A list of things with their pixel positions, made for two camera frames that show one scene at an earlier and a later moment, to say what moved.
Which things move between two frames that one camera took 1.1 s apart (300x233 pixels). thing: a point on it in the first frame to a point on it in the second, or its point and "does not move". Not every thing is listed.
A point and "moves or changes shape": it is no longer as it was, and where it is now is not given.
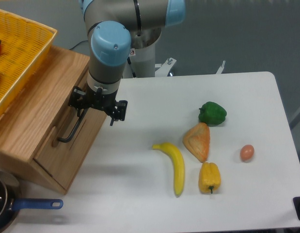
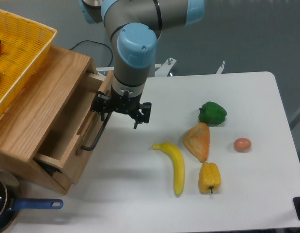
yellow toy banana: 178,163 does not move
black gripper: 105,101 to 122,103
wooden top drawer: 65,151 moves or changes shape
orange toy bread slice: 197,140 does not move
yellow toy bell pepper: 209,177 does not move
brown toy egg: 246,153 to 242,144
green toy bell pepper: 212,114 does not move
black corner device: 299,204 does not move
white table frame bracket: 220,70 does not move
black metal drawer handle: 66,140 to 94,145
